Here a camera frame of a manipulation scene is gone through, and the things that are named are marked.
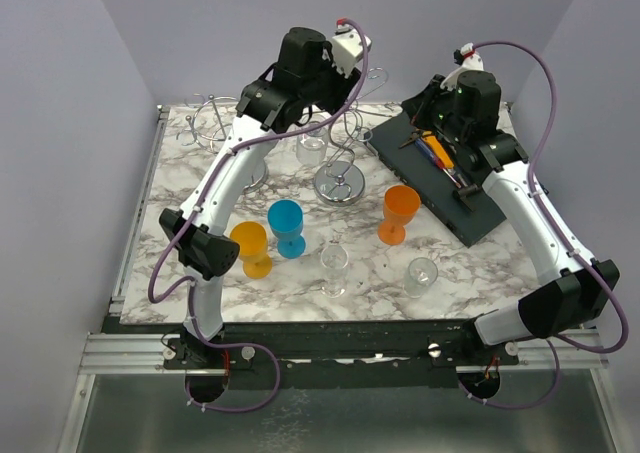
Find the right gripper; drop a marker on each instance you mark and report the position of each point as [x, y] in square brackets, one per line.
[417, 107]

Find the orange plastic goblet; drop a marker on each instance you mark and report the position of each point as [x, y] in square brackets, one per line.
[400, 205]

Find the tall chrome glass rack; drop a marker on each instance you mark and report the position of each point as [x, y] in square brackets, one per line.
[338, 181]

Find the clear wine glass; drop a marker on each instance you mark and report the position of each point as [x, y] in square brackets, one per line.
[311, 147]
[420, 275]
[335, 262]

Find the clear wine glass front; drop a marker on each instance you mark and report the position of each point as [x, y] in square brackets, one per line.
[335, 262]

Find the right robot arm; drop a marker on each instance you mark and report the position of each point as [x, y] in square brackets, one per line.
[574, 286]

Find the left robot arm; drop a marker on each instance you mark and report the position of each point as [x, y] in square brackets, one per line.
[311, 71]

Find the small chrome glass rack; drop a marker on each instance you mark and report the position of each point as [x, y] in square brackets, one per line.
[205, 125]

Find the yellow utility knife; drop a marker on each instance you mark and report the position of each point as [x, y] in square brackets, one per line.
[440, 152]

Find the blue red screwdriver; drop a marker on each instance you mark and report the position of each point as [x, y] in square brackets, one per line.
[423, 147]

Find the dark flat equipment box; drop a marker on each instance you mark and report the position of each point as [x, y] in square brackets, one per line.
[450, 198]

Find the blue plastic goblet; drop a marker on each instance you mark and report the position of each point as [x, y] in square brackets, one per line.
[285, 219]

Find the yellow plastic goblet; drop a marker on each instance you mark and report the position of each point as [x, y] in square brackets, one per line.
[253, 253]

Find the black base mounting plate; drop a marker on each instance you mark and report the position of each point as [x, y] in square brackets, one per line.
[318, 355]

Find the yellow handled pliers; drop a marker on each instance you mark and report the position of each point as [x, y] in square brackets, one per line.
[415, 136]

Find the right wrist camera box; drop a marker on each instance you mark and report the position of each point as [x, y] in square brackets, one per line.
[467, 59]

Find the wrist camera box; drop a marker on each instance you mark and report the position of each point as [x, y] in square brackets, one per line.
[347, 48]
[467, 59]

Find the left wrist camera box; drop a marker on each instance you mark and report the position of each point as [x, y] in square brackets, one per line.
[347, 48]

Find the aluminium rail frame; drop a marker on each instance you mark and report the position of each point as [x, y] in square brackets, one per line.
[134, 404]

